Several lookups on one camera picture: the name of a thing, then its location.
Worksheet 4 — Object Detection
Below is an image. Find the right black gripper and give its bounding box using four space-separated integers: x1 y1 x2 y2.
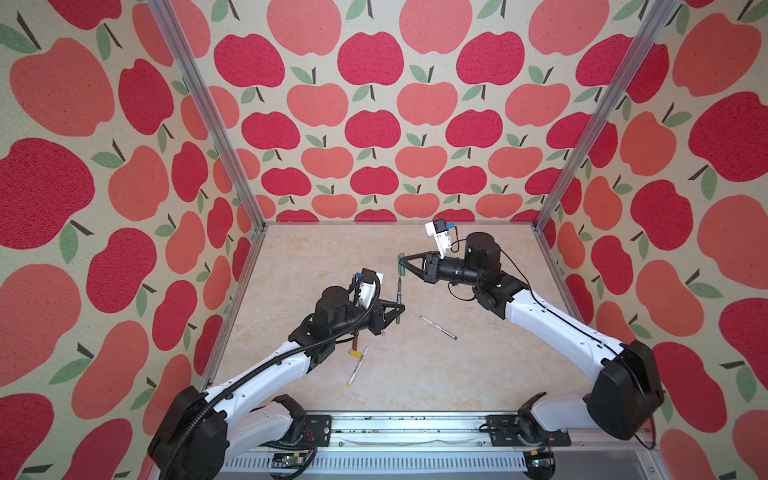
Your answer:
399 249 484 292

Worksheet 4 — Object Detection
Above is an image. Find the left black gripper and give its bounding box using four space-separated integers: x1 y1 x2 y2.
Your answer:
329 298 404 339

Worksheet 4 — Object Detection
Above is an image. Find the green pen cap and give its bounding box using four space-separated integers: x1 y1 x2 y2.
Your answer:
397 252 406 278

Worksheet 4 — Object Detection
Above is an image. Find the white pen yellow end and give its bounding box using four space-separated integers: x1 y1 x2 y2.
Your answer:
347 345 370 388

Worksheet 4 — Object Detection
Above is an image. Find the green pen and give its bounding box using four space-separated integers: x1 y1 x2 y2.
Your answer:
396 275 402 325

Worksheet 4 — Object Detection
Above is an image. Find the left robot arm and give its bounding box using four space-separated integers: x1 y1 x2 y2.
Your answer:
147 276 405 479

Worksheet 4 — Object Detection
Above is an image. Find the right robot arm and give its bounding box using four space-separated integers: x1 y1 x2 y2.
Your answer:
398 232 664 446

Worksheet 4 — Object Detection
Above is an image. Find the white pen brown end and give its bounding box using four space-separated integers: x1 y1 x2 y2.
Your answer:
419 316 458 341

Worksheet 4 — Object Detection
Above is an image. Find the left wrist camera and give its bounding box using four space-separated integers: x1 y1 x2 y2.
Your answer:
354 268 384 308

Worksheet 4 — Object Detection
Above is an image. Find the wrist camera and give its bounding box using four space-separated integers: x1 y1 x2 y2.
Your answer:
354 268 384 308
425 219 455 259

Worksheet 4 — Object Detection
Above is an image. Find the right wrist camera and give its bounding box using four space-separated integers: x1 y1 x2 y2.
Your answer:
425 219 455 259

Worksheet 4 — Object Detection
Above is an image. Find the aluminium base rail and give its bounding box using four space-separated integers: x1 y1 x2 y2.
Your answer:
213 411 672 479

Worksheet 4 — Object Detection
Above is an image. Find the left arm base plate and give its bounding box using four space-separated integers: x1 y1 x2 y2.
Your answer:
265 414 333 450

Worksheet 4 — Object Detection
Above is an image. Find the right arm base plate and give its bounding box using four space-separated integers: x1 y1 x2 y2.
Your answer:
478 415 572 447

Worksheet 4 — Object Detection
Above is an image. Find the right aluminium frame post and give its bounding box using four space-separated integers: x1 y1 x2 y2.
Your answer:
533 0 682 234

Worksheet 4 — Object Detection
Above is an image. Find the aluminium frame post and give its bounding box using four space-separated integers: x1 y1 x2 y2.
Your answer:
148 0 267 235
533 0 682 234

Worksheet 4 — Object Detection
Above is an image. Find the left aluminium frame post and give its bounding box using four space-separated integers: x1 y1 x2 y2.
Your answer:
148 0 267 235

